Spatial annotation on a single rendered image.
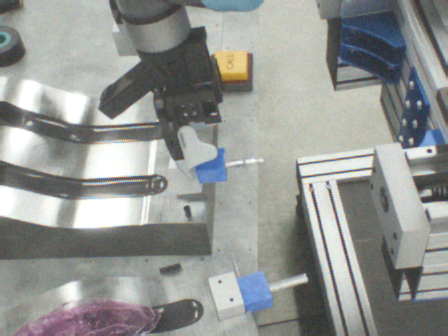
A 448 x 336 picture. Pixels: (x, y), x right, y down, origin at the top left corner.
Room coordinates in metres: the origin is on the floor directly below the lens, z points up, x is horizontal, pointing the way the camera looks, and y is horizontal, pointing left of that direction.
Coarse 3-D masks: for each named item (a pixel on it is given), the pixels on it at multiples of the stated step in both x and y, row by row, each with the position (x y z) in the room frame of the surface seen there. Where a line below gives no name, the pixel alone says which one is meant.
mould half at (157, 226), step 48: (0, 96) 0.81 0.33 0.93; (48, 96) 0.82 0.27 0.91; (144, 96) 0.81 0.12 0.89; (0, 144) 0.71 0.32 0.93; (48, 144) 0.72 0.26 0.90; (96, 144) 0.73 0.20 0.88; (144, 144) 0.71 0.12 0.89; (0, 192) 0.62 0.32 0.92; (0, 240) 0.59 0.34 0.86; (48, 240) 0.58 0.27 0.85; (96, 240) 0.57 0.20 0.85; (144, 240) 0.56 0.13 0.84; (192, 240) 0.55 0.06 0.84
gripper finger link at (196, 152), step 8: (184, 128) 0.60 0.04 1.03; (192, 128) 0.60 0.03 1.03; (184, 136) 0.60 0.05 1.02; (192, 136) 0.60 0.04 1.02; (184, 144) 0.60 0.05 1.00; (192, 144) 0.59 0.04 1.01; (200, 144) 0.59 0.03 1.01; (208, 144) 0.59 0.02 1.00; (184, 152) 0.59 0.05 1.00; (192, 152) 0.59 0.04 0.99; (200, 152) 0.59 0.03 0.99; (208, 152) 0.59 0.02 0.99; (216, 152) 0.58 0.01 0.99; (184, 160) 0.58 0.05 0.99; (192, 160) 0.59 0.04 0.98; (200, 160) 0.58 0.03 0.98; (208, 160) 0.58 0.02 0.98; (184, 168) 0.58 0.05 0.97; (192, 168) 0.59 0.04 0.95; (192, 176) 0.58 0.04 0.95
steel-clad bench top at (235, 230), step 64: (64, 0) 1.21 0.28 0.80; (64, 64) 1.02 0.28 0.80; (128, 64) 0.99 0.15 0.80; (256, 64) 0.95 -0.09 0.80; (256, 128) 0.79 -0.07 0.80; (256, 192) 0.65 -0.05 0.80; (128, 256) 0.56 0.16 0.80; (192, 256) 0.55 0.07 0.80; (256, 256) 0.53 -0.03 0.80; (256, 320) 0.43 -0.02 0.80
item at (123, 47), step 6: (114, 24) 0.92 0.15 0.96; (114, 30) 0.90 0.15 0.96; (114, 36) 0.90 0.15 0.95; (120, 36) 0.90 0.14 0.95; (120, 42) 0.90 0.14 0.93; (126, 42) 0.90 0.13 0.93; (120, 48) 0.90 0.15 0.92; (126, 48) 0.90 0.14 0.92; (132, 48) 0.90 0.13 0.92; (120, 54) 0.90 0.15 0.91; (126, 54) 0.90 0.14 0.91; (132, 54) 0.90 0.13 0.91
